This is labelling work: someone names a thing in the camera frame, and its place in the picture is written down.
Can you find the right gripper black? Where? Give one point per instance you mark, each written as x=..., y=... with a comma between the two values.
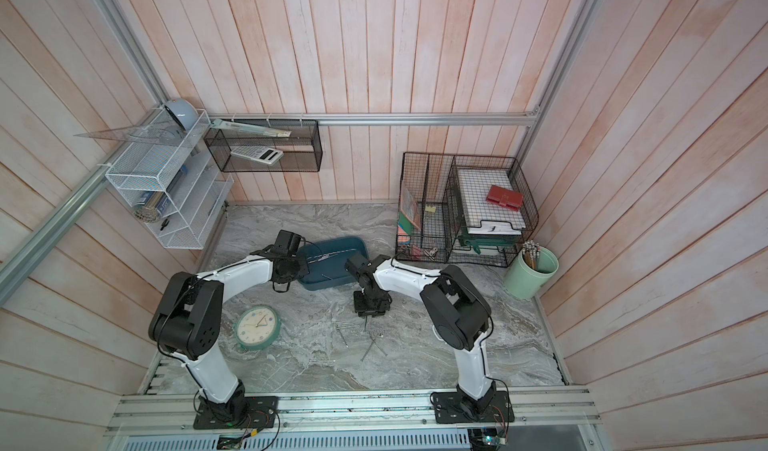
x=362, y=310

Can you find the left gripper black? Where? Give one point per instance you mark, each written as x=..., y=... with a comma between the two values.
x=304, y=271

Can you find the teal plastic storage box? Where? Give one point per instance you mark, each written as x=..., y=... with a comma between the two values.
x=326, y=262

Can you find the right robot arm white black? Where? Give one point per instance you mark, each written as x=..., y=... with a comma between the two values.
x=460, y=315

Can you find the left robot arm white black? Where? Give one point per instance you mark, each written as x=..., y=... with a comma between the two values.
x=187, y=321

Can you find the white calculator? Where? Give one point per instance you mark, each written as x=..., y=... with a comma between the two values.
x=258, y=153

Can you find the white paper stack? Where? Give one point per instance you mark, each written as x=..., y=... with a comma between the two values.
x=480, y=216

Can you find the mint green pen cup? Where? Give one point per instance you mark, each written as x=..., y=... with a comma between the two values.
x=533, y=266

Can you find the red wallet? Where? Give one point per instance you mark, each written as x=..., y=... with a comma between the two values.
x=505, y=198

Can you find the blue grey round speaker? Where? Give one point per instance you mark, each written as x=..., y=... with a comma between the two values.
x=182, y=111

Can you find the clear triangle ruler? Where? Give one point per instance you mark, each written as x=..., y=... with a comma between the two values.
x=165, y=133

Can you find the green round wall clock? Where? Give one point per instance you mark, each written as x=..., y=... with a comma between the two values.
x=257, y=328

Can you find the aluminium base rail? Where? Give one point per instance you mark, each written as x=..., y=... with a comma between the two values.
x=166, y=414

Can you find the black wire desk organizer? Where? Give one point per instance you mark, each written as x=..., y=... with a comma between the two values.
x=431, y=226

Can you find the black wire wall basket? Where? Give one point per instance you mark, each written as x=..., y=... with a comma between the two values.
x=299, y=139

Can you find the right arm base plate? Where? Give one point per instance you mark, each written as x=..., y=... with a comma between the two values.
x=456, y=407

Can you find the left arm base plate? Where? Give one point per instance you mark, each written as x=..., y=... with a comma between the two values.
x=239, y=413

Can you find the white wire wall shelf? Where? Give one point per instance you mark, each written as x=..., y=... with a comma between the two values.
x=178, y=191

